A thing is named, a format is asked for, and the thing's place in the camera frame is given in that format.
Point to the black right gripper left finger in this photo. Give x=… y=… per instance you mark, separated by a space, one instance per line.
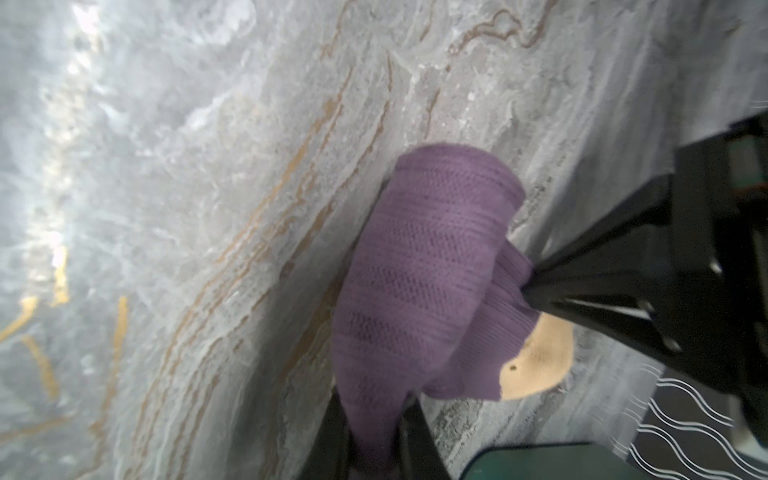
x=329 y=456

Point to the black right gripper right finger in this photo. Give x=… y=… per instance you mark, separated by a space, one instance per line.
x=418 y=457

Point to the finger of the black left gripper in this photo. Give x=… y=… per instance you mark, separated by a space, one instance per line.
x=649 y=276

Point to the green divided plastic tray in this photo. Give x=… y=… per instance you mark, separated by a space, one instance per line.
x=577 y=461

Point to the purple striped sock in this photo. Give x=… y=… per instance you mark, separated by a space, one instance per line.
x=432 y=303

